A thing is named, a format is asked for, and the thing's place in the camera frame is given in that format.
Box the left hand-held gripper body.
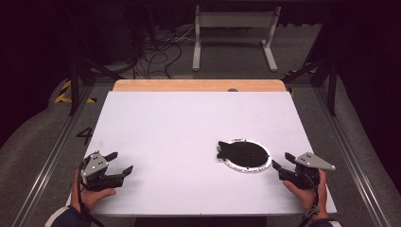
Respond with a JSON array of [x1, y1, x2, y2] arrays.
[[79, 151, 125, 192]]

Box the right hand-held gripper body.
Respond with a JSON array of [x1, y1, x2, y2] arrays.
[[278, 151, 337, 190]]

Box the person's left hand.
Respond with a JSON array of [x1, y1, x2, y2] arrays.
[[69, 168, 117, 213]]

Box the person's right hand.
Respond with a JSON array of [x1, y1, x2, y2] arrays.
[[282, 169, 329, 220]]

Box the yellow black floor tape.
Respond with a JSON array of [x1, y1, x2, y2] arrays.
[[55, 79, 97, 104], [285, 67, 318, 97]]

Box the black metal stand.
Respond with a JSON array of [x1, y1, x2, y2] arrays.
[[67, 56, 124, 116], [282, 58, 339, 116]]

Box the person's dark trousers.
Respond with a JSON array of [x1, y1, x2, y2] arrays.
[[133, 217, 268, 227]]

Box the black curtain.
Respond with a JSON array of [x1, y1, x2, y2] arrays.
[[315, 0, 401, 190], [0, 0, 75, 149]]

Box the wooden board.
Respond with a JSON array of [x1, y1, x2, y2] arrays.
[[113, 79, 288, 93]]

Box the dark equipment cabinet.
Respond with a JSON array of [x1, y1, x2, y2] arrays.
[[94, 3, 159, 64]]

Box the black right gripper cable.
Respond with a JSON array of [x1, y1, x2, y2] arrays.
[[297, 176, 320, 227]]

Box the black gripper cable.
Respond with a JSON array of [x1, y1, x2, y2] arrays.
[[77, 162, 107, 227], [297, 176, 320, 227]]

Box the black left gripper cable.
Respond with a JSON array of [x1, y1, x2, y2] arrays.
[[77, 162, 107, 227]]

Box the aluminium floor rail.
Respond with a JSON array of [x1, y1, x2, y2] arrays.
[[311, 86, 392, 227], [12, 84, 96, 227]]

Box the tangle of black floor cables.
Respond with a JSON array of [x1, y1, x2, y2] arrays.
[[131, 25, 197, 79]]

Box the white metal table frame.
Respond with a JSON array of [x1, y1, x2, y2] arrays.
[[192, 5, 282, 73]]

